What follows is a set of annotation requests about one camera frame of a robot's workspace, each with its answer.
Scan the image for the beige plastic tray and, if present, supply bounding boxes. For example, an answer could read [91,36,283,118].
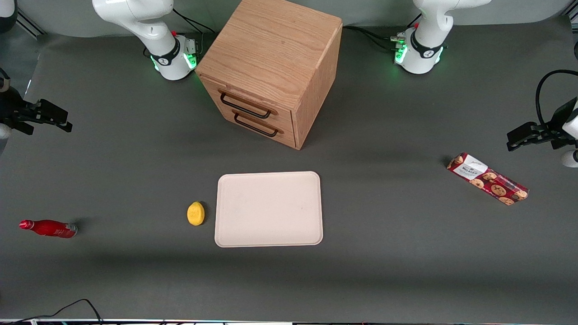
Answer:
[214,171,324,248]

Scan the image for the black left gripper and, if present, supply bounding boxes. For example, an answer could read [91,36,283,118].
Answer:
[506,97,578,152]

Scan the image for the wooden drawer cabinet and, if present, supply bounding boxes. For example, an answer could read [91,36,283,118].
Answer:
[195,0,343,150]

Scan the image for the yellow lemon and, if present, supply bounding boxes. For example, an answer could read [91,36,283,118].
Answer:
[187,201,205,226]

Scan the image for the black left arm base cables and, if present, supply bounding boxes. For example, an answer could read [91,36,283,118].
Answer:
[342,25,407,53]

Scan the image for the black left wrist camera cable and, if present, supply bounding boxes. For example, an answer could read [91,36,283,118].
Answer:
[535,70,578,128]

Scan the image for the red cookie box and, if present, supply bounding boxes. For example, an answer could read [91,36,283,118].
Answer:
[446,153,529,206]

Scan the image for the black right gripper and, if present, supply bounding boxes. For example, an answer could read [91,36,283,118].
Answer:
[0,87,73,136]

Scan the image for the black right arm base cable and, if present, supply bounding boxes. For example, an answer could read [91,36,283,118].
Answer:
[172,8,215,35]

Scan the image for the dark aluminium frame rail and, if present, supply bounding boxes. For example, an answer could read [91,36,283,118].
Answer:
[16,9,47,37]

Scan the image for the black cable at table edge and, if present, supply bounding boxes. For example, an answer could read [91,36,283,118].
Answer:
[0,298,104,325]

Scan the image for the red bottle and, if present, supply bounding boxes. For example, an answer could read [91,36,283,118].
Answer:
[19,219,78,239]

